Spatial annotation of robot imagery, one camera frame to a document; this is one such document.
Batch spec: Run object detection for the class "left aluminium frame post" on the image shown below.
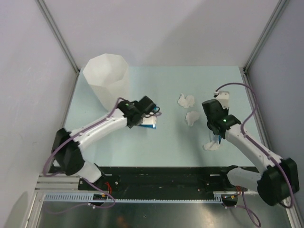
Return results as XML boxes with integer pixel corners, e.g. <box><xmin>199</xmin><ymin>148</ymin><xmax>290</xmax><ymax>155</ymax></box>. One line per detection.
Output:
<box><xmin>35</xmin><ymin>0</ymin><xmax>80</xmax><ymax>75</ymax></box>

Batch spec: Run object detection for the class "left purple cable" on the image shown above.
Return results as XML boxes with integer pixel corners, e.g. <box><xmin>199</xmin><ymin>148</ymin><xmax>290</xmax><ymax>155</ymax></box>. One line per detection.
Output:
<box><xmin>42</xmin><ymin>96</ymin><xmax>163</xmax><ymax>215</ymax></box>

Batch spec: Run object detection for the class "blue dustpan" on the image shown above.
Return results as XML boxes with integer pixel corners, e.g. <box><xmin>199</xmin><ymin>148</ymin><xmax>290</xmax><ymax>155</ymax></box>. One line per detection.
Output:
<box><xmin>139</xmin><ymin>106</ymin><xmax>161</xmax><ymax>129</ymax></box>

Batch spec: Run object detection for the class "paper scrap far right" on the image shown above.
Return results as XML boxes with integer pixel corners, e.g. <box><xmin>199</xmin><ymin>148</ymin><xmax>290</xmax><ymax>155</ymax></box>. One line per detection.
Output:
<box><xmin>177</xmin><ymin>94</ymin><xmax>195</xmax><ymax>109</ymax></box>

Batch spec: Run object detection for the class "paper scrap near right arm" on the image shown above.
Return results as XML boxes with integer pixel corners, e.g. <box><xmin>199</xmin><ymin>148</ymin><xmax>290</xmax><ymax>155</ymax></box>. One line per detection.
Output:
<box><xmin>203</xmin><ymin>141</ymin><xmax>220</xmax><ymax>151</ymax></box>

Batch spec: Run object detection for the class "white faceted bin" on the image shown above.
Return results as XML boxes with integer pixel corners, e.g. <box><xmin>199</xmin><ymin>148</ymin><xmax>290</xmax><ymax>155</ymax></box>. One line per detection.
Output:
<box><xmin>83</xmin><ymin>54</ymin><xmax>130</xmax><ymax>111</ymax></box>

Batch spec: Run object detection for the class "white slotted cable duct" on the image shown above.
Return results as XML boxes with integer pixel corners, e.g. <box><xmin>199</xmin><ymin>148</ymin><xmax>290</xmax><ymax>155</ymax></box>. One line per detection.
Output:
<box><xmin>44</xmin><ymin>192</ymin><xmax>223</xmax><ymax>204</ymax></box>

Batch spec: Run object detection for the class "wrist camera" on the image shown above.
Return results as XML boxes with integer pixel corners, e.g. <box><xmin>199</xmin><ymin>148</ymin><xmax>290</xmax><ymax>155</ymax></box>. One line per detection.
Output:
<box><xmin>214</xmin><ymin>91</ymin><xmax>230</xmax><ymax>110</ymax></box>
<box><xmin>141</xmin><ymin>116</ymin><xmax>157</xmax><ymax>127</ymax></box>

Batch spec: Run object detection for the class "paper scrap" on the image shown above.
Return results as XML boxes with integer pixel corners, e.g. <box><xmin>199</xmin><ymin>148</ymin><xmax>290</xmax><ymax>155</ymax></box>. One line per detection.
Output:
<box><xmin>185</xmin><ymin>111</ymin><xmax>200</xmax><ymax>126</ymax></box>
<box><xmin>177</xmin><ymin>94</ymin><xmax>195</xmax><ymax>109</ymax></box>

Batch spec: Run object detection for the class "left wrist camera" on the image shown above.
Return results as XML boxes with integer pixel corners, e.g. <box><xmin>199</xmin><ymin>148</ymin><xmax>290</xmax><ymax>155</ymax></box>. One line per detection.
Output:
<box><xmin>141</xmin><ymin>116</ymin><xmax>157</xmax><ymax>127</ymax></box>

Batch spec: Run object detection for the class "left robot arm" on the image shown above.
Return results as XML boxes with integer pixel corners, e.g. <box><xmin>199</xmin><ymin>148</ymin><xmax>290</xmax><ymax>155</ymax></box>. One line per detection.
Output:
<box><xmin>50</xmin><ymin>96</ymin><xmax>160</xmax><ymax>190</ymax></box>

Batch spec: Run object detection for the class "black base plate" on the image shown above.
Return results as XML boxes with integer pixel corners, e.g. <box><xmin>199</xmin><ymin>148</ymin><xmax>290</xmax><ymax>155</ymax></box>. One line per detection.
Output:
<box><xmin>77</xmin><ymin>166</ymin><xmax>247</xmax><ymax>200</ymax></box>

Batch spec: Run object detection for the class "paper scrap centre right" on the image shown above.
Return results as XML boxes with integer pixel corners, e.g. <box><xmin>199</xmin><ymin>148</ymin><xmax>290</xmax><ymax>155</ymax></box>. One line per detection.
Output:
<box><xmin>185</xmin><ymin>111</ymin><xmax>200</xmax><ymax>126</ymax></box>

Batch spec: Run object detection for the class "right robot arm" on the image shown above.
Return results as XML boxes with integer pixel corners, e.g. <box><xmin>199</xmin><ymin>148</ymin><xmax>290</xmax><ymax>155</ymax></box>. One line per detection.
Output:
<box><xmin>202</xmin><ymin>99</ymin><xmax>299</xmax><ymax>206</ymax></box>

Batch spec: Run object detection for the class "aluminium frame post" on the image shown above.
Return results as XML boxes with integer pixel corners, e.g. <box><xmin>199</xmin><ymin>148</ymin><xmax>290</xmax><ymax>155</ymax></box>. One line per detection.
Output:
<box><xmin>35</xmin><ymin>0</ymin><xmax>80</xmax><ymax>75</ymax></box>
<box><xmin>243</xmin><ymin>0</ymin><xmax>290</xmax><ymax>73</ymax></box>

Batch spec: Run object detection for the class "right aluminium side rail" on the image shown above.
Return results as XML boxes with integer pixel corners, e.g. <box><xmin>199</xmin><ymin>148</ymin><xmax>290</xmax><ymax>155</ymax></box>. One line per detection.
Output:
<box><xmin>239</xmin><ymin>67</ymin><xmax>273</xmax><ymax>150</ymax></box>

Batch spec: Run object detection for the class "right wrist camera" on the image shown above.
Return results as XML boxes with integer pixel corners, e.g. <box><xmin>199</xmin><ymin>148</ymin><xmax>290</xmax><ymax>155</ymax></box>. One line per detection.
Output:
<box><xmin>214</xmin><ymin>91</ymin><xmax>230</xmax><ymax>110</ymax></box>

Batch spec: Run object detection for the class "right aluminium frame post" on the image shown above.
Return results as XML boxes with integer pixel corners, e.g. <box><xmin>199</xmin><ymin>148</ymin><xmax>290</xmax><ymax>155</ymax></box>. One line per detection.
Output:
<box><xmin>243</xmin><ymin>0</ymin><xmax>290</xmax><ymax>73</ymax></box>

